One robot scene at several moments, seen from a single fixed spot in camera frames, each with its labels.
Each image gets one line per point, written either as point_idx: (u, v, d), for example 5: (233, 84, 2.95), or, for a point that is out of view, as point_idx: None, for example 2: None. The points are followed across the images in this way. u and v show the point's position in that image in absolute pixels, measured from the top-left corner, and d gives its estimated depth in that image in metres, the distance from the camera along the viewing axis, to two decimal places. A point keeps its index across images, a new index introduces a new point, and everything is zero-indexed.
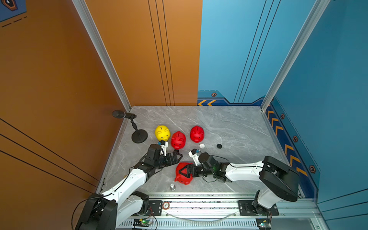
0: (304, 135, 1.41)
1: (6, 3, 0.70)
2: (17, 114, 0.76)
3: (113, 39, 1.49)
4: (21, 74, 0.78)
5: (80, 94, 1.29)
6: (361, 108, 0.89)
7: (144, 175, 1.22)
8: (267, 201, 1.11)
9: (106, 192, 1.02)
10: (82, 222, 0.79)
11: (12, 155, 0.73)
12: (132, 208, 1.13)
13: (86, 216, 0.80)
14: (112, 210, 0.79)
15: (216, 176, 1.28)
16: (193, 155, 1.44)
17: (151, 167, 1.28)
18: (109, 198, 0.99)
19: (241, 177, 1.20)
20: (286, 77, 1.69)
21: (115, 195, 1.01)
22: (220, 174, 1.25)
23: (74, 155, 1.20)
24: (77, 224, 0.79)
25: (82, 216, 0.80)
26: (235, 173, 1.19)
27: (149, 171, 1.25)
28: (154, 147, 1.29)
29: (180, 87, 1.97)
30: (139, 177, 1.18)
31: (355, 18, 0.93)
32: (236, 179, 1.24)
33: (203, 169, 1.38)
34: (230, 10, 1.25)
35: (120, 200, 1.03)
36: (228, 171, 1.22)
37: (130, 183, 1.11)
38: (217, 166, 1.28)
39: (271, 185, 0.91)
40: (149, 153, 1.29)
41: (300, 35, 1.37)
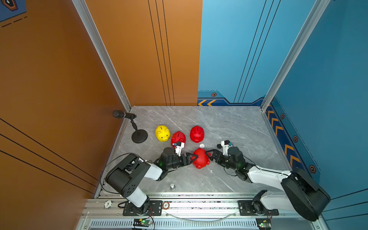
0: (304, 135, 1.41)
1: (7, 3, 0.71)
2: (17, 113, 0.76)
3: (113, 39, 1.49)
4: (20, 74, 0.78)
5: (80, 93, 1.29)
6: (362, 107, 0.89)
7: (159, 172, 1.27)
8: (270, 203, 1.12)
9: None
10: (118, 168, 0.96)
11: (12, 155, 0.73)
12: (140, 195, 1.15)
13: (123, 165, 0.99)
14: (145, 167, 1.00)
15: (238, 172, 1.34)
16: (224, 144, 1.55)
17: (164, 170, 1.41)
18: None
19: (262, 180, 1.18)
20: (286, 77, 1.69)
21: None
22: (243, 171, 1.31)
23: (74, 155, 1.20)
24: (114, 168, 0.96)
25: (120, 163, 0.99)
26: (258, 175, 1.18)
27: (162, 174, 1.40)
28: (165, 153, 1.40)
29: (180, 87, 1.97)
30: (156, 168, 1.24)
31: (355, 19, 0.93)
32: (257, 181, 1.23)
33: (227, 160, 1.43)
34: (230, 10, 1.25)
35: None
36: (251, 171, 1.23)
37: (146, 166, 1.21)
38: (243, 165, 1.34)
39: (291, 195, 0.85)
40: (163, 157, 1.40)
41: (300, 35, 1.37)
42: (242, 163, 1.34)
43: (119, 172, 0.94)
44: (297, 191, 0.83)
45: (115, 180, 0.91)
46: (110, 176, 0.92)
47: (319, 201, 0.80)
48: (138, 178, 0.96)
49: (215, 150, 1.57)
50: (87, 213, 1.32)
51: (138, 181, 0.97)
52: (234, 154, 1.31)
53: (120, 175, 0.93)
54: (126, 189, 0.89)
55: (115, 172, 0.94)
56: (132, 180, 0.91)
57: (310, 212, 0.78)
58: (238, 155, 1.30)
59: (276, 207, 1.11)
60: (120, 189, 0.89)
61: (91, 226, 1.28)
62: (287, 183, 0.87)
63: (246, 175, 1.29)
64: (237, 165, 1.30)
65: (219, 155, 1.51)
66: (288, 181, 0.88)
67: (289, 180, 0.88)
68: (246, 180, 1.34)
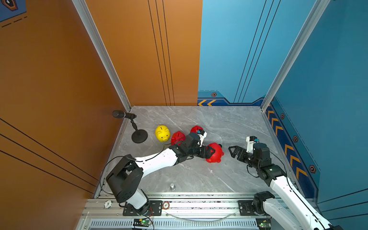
0: (304, 135, 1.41)
1: (6, 3, 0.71)
2: (17, 113, 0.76)
3: (113, 39, 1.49)
4: (20, 74, 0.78)
5: (80, 93, 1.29)
6: (362, 107, 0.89)
7: (174, 160, 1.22)
8: (272, 211, 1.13)
9: (138, 159, 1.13)
10: (113, 174, 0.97)
11: (12, 155, 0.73)
12: (139, 199, 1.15)
13: (117, 170, 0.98)
14: (138, 176, 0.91)
15: (259, 170, 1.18)
16: (250, 141, 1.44)
17: (183, 154, 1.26)
18: (138, 165, 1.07)
19: (285, 200, 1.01)
20: (286, 77, 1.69)
21: (144, 164, 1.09)
22: (266, 171, 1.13)
23: (74, 155, 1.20)
24: (109, 173, 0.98)
25: (115, 168, 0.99)
26: (284, 192, 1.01)
27: (180, 156, 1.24)
28: (191, 136, 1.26)
29: (180, 87, 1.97)
30: (169, 158, 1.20)
31: (355, 19, 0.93)
32: (276, 192, 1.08)
33: (250, 158, 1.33)
34: (230, 10, 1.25)
35: (147, 170, 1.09)
36: (279, 183, 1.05)
37: (162, 162, 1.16)
38: (267, 164, 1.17)
39: None
40: (187, 140, 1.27)
41: (300, 34, 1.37)
42: (267, 162, 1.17)
43: (113, 178, 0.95)
44: None
45: (111, 185, 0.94)
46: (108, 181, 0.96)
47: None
48: (131, 186, 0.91)
49: (238, 146, 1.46)
50: (87, 213, 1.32)
51: (134, 187, 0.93)
52: (260, 148, 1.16)
53: (114, 182, 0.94)
54: (119, 197, 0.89)
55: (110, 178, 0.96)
56: (121, 191, 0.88)
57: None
58: (265, 152, 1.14)
59: (276, 219, 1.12)
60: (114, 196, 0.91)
61: (91, 226, 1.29)
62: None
63: (268, 174, 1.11)
64: (262, 161, 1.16)
65: (242, 153, 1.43)
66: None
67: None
68: (265, 181, 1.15)
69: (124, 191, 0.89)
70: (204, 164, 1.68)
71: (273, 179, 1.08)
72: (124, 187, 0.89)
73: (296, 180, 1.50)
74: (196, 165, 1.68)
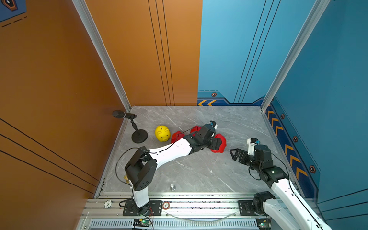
0: (304, 135, 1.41)
1: (6, 3, 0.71)
2: (17, 113, 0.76)
3: (113, 39, 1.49)
4: (20, 74, 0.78)
5: (80, 93, 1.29)
6: (362, 107, 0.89)
7: (188, 150, 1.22)
8: (272, 212, 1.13)
9: (152, 150, 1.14)
10: (130, 165, 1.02)
11: (12, 155, 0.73)
12: (142, 197, 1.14)
13: (133, 161, 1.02)
14: (152, 168, 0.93)
15: (261, 171, 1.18)
16: (251, 143, 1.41)
17: (199, 143, 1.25)
18: (152, 156, 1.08)
19: (287, 203, 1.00)
20: (286, 77, 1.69)
21: (158, 155, 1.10)
22: (267, 172, 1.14)
23: (74, 155, 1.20)
24: (127, 165, 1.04)
25: (131, 160, 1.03)
26: (285, 196, 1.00)
27: (195, 146, 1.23)
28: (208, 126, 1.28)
29: (180, 87, 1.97)
30: (184, 148, 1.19)
31: (355, 19, 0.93)
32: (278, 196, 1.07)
33: (251, 160, 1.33)
34: (230, 10, 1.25)
35: (162, 161, 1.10)
36: (281, 187, 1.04)
37: (176, 152, 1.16)
38: (268, 166, 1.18)
39: None
40: (202, 130, 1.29)
41: (300, 35, 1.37)
42: (269, 164, 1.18)
43: (130, 168, 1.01)
44: None
45: (129, 175, 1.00)
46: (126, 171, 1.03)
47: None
48: (147, 177, 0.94)
49: (239, 149, 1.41)
50: (87, 213, 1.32)
51: (150, 178, 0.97)
52: (261, 150, 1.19)
53: (131, 172, 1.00)
54: (137, 186, 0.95)
55: (128, 168, 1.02)
56: (137, 182, 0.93)
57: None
58: (266, 153, 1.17)
59: (276, 221, 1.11)
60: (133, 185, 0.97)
61: (91, 226, 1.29)
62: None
63: (270, 176, 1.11)
64: (263, 163, 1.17)
65: (243, 155, 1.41)
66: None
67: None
68: (266, 183, 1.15)
69: (140, 181, 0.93)
70: (204, 163, 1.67)
71: (275, 182, 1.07)
72: (139, 178, 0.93)
73: (295, 179, 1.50)
74: (196, 165, 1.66)
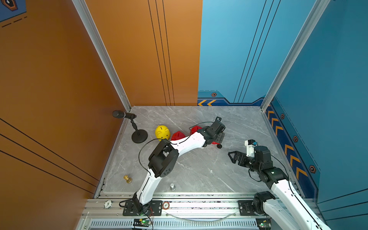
0: (304, 135, 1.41)
1: (7, 3, 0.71)
2: (17, 113, 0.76)
3: (113, 39, 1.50)
4: (20, 74, 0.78)
5: (80, 93, 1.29)
6: (362, 107, 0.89)
7: (203, 142, 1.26)
8: (271, 212, 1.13)
9: (173, 141, 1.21)
10: (154, 155, 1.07)
11: (12, 155, 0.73)
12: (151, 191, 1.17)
13: (157, 152, 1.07)
14: (175, 156, 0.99)
15: (261, 172, 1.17)
16: (248, 144, 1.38)
17: (212, 136, 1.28)
18: (173, 146, 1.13)
19: (286, 204, 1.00)
20: (286, 77, 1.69)
21: (178, 146, 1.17)
22: (267, 173, 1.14)
23: (74, 155, 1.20)
24: (150, 155, 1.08)
25: (155, 150, 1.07)
26: (285, 197, 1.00)
27: (208, 139, 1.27)
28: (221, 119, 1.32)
29: (180, 87, 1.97)
30: (199, 141, 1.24)
31: (354, 19, 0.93)
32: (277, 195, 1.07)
33: (251, 162, 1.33)
34: (230, 10, 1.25)
35: (182, 151, 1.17)
36: (280, 187, 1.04)
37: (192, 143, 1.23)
38: (269, 167, 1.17)
39: None
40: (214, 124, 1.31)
41: (300, 35, 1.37)
42: (269, 165, 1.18)
43: (155, 158, 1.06)
44: None
45: (153, 164, 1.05)
46: (149, 161, 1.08)
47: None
48: (170, 165, 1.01)
49: (238, 152, 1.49)
50: (87, 213, 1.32)
51: (172, 166, 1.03)
52: (261, 151, 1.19)
53: (155, 161, 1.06)
54: (161, 173, 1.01)
55: (152, 157, 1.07)
56: (161, 170, 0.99)
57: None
58: (266, 155, 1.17)
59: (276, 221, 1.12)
60: (156, 172, 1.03)
61: (91, 226, 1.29)
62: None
63: (270, 177, 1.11)
64: (263, 164, 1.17)
65: (242, 157, 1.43)
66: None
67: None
68: (267, 184, 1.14)
69: (165, 169, 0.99)
70: (204, 163, 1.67)
71: (275, 183, 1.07)
72: (164, 165, 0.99)
73: (296, 179, 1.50)
74: (196, 165, 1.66)
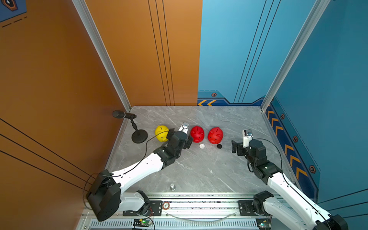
0: (304, 136, 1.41)
1: (7, 3, 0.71)
2: (17, 114, 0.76)
3: (113, 39, 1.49)
4: (19, 74, 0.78)
5: (80, 93, 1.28)
6: (362, 108, 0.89)
7: (160, 164, 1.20)
8: (272, 209, 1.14)
9: (117, 172, 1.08)
10: (91, 192, 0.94)
11: (13, 155, 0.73)
12: (132, 204, 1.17)
13: (94, 189, 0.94)
14: (114, 194, 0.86)
15: (256, 168, 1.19)
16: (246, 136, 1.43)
17: (171, 156, 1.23)
18: (116, 180, 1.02)
19: (285, 196, 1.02)
20: (286, 77, 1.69)
21: (123, 178, 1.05)
22: (262, 169, 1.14)
23: (74, 155, 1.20)
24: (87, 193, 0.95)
25: (93, 187, 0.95)
26: (282, 189, 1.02)
27: (168, 160, 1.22)
28: (178, 137, 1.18)
29: (180, 87, 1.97)
30: (154, 165, 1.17)
31: (355, 19, 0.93)
32: (274, 189, 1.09)
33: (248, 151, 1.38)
34: (230, 10, 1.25)
35: (129, 182, 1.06)
36: (275, 179, 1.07)
37: (143, 169, 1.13)
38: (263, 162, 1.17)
39: None
40: (172, 142, 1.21)
41: (300, 35, 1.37)
42: (263, 160, 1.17)
43: (92, 197, 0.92)
44: None
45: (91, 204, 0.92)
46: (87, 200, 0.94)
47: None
48: (110, 205, 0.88)
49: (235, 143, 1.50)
50: (87, 213, 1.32)
51: (113, 205, 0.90)
52: (256, 147, 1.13)
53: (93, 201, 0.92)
54: (100, 215, 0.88)
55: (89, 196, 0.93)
56: (98, 212, 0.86)
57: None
58: (260, 151, 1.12)
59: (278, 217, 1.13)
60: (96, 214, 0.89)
61: (91, 226, 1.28)
62: (318, 227, 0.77)
63: (264, 173, 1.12)
64: (258, 160, 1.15)
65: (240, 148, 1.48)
66: (321, 225, 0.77)
67: (323, 225, 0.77)
68: (261, 179, 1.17)
69: (102, 212, 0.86)
70: (204, 163, 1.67)
71: (270, 177, 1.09)
72: (101, 207, 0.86)
73: (295, 180, 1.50)
74: (196, 165, 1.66)
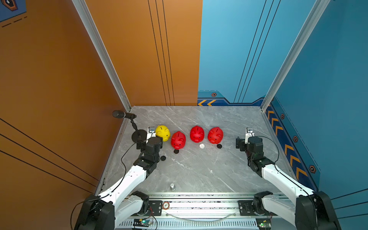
0: (304, 135, 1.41)
1: (7, 3, 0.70)
2: (17, 114, 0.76)
3: (113, 39, 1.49)
4: (19, 74, 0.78)
5: (80, 93, 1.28)
6: (362, 108, 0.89)
7: (144, 172, 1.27)
8: (270, 203, 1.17)
9: (104, 193, 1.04)
10: (79, 224, 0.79)
11: (13, 155, 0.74)
12: (131, 210, 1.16)
13: (83, 219, 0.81)
14: (109, 212, 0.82)
15: (252, 162, 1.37)
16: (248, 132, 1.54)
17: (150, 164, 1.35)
18: (106, 200, 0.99)
19: (276, 183, 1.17)
20: (286, 77, 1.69)
21: (112, 196, 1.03)
22: (257, 163, 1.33)
23: (74, 155, 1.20)
24: (74, 227, 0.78)
25: (79, 218, 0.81)
26: (272, 175, 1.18)
27: (149, 167, 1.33)
28: (152, 143, 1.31)
29: (180, 87, 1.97)
30: (138, 175, 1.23)
31: (356, 19, 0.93)
32: (268, 179, 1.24)
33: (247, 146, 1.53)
34: (230, 10, 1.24)
35: (119, 198, 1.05)
36: (267, 169, 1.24)
37: (129, 182, 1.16)
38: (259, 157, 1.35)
39: (303, 214, 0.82)
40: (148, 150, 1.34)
41: (300, 35, 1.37)
42: (259, 155, 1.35)
43: (83, 228, 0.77)
44: (311, 208, 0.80)
45: None
46: None
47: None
48: (107, 225, 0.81)
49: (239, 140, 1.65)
50: None
51: (109, 224, 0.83)
52: (254, 143, 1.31)
53: None
54: None
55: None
56: None
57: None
58: (258, 146, 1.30)
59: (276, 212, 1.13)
60: None
61: None
62: (302, 199, 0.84)
63: (259, 167, 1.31)
64: (254, 155, 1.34)
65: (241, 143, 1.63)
66: (305, 199, 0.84)
67: (307, 199, 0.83)
68: (257, 172, 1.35)
69: None
70: (204, 163, 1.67)
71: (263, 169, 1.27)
72: None
73: (296, 179, 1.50)
74: (196, 165, 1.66)
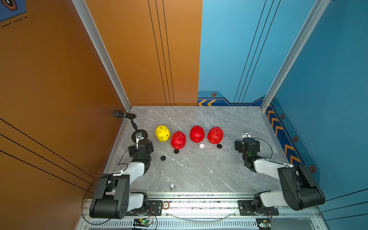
0: (304, 135, 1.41)
1: (7, 3, 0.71)
2: (17, 113, 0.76)
3: (113, 39, 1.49)
4: (19, 74, 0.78)
5: (80, 92, 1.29)
6: (362, 107, 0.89)
7: (142, 165, 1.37)
8: (268, 197, 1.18)
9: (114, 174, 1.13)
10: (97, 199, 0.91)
11: (13, 155, 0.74)
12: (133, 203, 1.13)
13: (100, 194, 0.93)
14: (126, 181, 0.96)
15: (246, 160, 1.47)
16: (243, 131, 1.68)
17: (145, 160, 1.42)
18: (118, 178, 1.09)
19: (265, 170, 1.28)
20: (286, 77, 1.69)
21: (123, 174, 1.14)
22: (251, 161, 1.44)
23: (74, 155, 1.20)
24: (94, 201, 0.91)
25: (97, 193, 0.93)
26: (261, 164, 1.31)
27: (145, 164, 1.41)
28: (143, 143, 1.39)
29: (180, 87, 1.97)
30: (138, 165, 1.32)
31: (355, 19, 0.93)
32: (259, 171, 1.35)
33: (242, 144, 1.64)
34: (230, 9, 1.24)
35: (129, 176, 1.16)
36: (257, 161, 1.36)
37: (135, 166, 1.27)
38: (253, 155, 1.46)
39: (284, 181, 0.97)
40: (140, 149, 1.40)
41: (300, 35, 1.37)
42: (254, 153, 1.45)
43: (102, 201, 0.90)
44: (292, 177, 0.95)
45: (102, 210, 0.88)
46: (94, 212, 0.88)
47: (309, 197, 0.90)
48: (125, 195, 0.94)
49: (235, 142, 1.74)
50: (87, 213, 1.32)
51: (127, 196, 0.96)
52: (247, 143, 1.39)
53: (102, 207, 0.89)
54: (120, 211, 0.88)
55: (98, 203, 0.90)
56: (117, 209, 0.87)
57: (295, 198, 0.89)
58: (251, 145, 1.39)
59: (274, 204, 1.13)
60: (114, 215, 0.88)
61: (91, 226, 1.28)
62: (283, 169, 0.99)
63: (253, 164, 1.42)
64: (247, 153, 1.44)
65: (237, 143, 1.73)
66: (287, 168, 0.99)
67: (289, 169, 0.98)
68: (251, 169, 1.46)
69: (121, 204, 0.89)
70: (204, 163, 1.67)
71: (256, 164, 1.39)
72: (119, 198, 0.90)
73: None
74: (196, 165, 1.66)
